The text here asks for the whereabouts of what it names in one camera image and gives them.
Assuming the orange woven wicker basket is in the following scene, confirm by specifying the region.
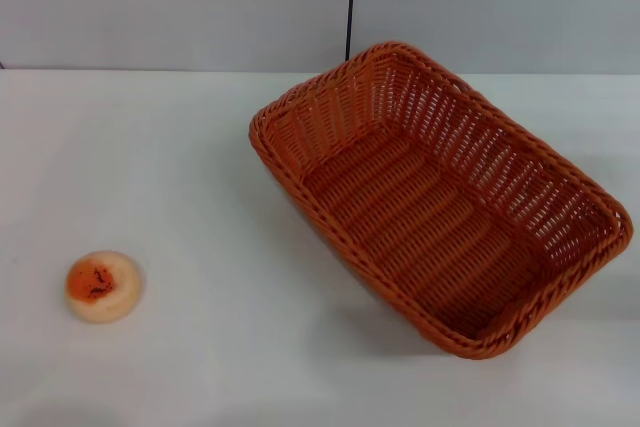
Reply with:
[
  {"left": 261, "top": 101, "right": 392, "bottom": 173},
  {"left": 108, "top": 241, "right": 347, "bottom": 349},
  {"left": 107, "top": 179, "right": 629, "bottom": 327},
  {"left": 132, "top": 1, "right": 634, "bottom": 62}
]
[{"left": 248, "top": 40, "right": 635, "bottom": 361}]

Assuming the round bun with orange centre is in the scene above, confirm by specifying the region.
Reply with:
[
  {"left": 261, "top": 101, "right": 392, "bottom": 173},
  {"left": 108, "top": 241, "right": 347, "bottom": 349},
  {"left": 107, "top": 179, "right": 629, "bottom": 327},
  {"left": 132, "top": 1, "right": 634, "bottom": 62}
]
[{"left": 65, "top": 249, "right": 147, "bottom": 323}]

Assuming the black vertical wall strip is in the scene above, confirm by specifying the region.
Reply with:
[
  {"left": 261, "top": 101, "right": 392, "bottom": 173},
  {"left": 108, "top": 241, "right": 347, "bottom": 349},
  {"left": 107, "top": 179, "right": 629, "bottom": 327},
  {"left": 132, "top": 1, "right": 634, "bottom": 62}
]
[{"left": 343, "top": 0, "right": 359, "bottom": 64}]

